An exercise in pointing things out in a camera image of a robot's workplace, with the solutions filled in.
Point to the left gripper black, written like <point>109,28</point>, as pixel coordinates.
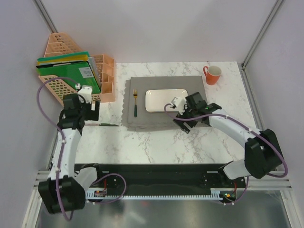
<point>92,115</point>

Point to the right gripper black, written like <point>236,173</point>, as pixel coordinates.
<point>180,123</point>

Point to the knife pink handle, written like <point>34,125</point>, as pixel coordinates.
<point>102,124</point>

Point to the white rectangular plate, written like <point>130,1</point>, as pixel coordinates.
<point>155,100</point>

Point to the grey placemat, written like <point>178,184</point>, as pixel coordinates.
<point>146,121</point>

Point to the gold fork green handle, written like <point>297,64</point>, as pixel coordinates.
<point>135,94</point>

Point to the orange mug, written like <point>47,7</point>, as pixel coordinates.
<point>212,74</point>

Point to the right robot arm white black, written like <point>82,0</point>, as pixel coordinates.
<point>262,153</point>

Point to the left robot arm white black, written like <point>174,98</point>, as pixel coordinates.
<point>63,190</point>

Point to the green folder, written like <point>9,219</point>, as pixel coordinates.
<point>81,72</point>

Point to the yellow folder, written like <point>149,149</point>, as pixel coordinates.
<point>74,56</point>

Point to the peach file organizer rack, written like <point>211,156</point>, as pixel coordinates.
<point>103,67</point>

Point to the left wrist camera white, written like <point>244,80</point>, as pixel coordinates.
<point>85,94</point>

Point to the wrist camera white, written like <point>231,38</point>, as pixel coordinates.
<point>85,94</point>
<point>180,104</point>

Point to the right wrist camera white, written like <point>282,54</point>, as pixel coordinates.
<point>180,104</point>

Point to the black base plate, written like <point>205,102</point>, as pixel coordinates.
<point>165,178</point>

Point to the white cable duct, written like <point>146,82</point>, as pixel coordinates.
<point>100,194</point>

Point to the right aluminium frame post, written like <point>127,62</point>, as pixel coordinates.
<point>267,23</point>

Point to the aluminium frame post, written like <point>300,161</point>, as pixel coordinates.
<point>45,15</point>
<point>267,23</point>

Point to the aluminium rail profile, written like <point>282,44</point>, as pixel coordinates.
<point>265,183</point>

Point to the left aluminium frame post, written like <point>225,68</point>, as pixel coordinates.
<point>45,15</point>

